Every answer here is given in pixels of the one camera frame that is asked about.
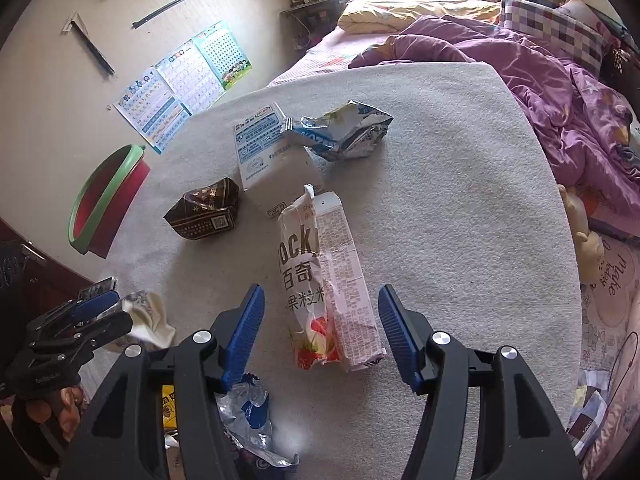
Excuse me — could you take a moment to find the black hanging strap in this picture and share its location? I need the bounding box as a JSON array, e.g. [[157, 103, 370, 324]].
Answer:
[[62, 11, 116, 78]]

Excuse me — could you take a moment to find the middle learning poster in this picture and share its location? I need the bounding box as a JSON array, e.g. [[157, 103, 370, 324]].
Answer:
[[155, 40, 224, 115]]

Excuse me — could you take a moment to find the dark brown box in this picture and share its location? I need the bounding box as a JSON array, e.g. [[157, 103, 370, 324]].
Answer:
[[164, 178, 240, 240]]

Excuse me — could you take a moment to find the left learning poster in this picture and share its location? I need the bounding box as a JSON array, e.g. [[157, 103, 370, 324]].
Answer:
[[115, 67, 191, 155]]

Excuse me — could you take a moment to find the silver blue foil wrapper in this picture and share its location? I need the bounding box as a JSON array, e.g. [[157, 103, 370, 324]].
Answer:
[[216, 373, 299, 479]]

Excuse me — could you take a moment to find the black wall rail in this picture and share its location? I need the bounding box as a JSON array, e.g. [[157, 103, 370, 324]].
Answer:
[[131, 0, 186, 29]]

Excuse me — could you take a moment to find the purple quilt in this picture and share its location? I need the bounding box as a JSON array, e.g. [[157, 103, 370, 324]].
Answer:
[[349, 15, 639, 217]]

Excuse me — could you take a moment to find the red bin with green rim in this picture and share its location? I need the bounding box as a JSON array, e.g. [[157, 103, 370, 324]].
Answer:
[[67, 144, 150, 259]]

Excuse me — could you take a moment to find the pink pillow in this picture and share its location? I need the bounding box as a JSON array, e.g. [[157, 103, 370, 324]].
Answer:
[[556, 0, 618, 46]]

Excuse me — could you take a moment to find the checkered pillow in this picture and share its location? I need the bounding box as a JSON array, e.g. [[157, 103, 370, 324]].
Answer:
[[500, 0, 605, 76]]

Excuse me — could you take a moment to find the pink bed sheet mattress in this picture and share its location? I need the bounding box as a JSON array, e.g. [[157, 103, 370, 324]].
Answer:
[[269, 27, 388, 87]]

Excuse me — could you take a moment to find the white tissue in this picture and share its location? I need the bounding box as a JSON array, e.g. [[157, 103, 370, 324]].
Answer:
[[106, 290, 176, 352]]

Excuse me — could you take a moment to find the dark side table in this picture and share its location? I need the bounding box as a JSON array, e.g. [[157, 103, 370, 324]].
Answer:
[[280, 0, 350, 52]]

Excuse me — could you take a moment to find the pink white snack box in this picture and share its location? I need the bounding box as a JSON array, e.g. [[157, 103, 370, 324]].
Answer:
[[278, 184, 386, 372]]

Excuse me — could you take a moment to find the right green learning poster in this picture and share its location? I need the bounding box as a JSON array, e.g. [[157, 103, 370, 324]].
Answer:
[[192, 21, 252, 90]]

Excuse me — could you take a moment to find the yellow blanket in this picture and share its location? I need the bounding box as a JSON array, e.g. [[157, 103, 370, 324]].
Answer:
[[337, 0, 501, 35]]

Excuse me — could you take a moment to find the blue white wrapper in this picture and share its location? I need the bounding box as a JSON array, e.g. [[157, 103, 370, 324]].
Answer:
[[281, 100, 394, 162]]

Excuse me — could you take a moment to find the dark wooden door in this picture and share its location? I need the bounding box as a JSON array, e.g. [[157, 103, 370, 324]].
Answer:
[[1, 221, 91, 346]]

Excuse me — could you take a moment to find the white blue milk carton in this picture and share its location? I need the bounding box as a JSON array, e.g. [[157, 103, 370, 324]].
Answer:
[[232, 103, 323, 219]]

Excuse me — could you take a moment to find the person left hand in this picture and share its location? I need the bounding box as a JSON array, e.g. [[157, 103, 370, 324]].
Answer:
[[26, 386, 85, 442]]

